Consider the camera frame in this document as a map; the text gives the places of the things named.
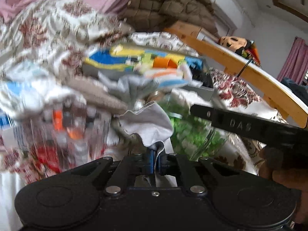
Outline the orange sock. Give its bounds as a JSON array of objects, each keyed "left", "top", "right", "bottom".
[{"left": 153, "top": 57, "right": 177, "bottom": 69}]

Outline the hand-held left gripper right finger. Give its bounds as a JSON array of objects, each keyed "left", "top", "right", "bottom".
[{"left": 159, "top": 153, "right": 241, "bottom": 196}]

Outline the floral satin blanket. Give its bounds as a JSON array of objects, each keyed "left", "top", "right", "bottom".
[{"left": 0, "top": 0, "right": 289, "bottom": 231}]

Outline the dark blue cloth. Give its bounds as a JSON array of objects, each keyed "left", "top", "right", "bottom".
[{"left": 281, "top": 77, "right": 308, "bottom": 100}]

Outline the grey box with cartoon print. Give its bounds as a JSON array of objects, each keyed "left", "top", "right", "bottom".
[{"left": 83, "top": 44, "right": 215, "bottom": 102}]

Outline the dark grey cloth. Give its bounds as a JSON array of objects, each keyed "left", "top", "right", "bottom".
[{"left": 99, "top": 74, "right": 160, "bottom": 102}]

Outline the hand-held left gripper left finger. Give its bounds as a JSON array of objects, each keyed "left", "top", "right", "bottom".
[{"left": 70, "top": 150, "right": 156, "bottom": 196}]

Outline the person's right hand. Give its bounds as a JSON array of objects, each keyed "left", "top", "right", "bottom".
[{"left": 259, "top": 147, "right": 308, "bottom": 225}]

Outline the black cable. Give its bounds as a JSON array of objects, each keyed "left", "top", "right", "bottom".
[{"left": 237, "top": 58, "right": 254, "bottom": 79}]

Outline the beige knitted cloth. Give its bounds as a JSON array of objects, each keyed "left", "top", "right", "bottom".
[{"left": 60, "top": 79, "right": 128, "bottom": 115}]

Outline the brown quilted jacket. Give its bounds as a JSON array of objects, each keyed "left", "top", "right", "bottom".
[{"left": 120, "top": 0, "right": 217, "bottom": 33}]

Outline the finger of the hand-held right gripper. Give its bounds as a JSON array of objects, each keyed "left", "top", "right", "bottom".
[{"left": 190, "top": 104, "right": 217, "bottom": 127}]

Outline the pink curtain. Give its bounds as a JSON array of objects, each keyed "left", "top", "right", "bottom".
[{"left": 277, "top": 37, "right": 308, "bottom": 83}]

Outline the cartoon plush toy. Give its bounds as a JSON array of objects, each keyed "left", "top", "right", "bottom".
[{"left": 218, "top": 36, "right": 261, "bottom": 64}]

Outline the glass jar of green pieces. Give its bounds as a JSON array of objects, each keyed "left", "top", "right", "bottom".
[{"left": 147, "top": 91, "right": 229, "bottom": 160}]

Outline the light grey cloth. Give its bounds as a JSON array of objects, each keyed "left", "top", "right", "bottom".
[{"left": 112, "top": 101, "right": 174, "bottom": 188}]

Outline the white air conditioner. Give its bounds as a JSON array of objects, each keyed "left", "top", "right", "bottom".
[{"left": 206, "top": 0, "right": 244, "bottom": 30}]

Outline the wooden bed frame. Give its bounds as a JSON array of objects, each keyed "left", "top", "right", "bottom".
[{"left": 164, "top": 20, "right": 308, "bottom": 128}]

